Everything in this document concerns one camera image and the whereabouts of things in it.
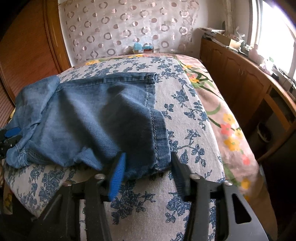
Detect cardboard box on cabinet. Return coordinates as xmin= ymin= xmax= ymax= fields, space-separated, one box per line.
xmin=215 ymin=34 xmax=242 ymax=49

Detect blue denim jeans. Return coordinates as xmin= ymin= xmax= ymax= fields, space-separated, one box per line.
xmin=6 ymin=72 xmax=171 ymax=179

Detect pink bottle on cabinet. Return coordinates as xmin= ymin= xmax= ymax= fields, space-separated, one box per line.
xmin=248 ymin=44 xmax=260 ymax=64

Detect window with bright light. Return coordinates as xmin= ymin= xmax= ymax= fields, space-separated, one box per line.
xmin=249 ymin=1 xmax=295 ymax=80

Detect blue floral white sheet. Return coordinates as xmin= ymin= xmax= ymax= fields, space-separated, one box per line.
xmin=4 ymin=55 xmax=225 ymax=240

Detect pink circle patterned curtain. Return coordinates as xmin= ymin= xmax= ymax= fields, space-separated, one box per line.
xmin=58 ymin=0 xmax=200 ymax=65

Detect small cardboard box blue items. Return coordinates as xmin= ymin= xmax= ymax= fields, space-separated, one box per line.
xmin=132 ymin=43 xmax=154 ymax=54

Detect colourful floral bed blanket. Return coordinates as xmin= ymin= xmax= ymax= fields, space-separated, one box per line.
xmin=72 ymin=54 xmax=263 ymax=203

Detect brown wooden side cabinet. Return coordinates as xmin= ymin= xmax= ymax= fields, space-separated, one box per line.
xmin=200 ymin=38 xmax=295 ymax=161

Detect brown wooden louvered wardrobe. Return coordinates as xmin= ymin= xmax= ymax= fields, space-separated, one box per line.
xmin=1 ymin=1 xmax=71 ymax=126

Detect rolled patterned side curtain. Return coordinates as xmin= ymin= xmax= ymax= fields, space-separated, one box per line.
xmin=222 ymin=0 xmax=235 ymax=34

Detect stack of papers on cabinet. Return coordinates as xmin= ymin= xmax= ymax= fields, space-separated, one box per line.
xmin=199 ymin=27 xmax=225 ymax=38

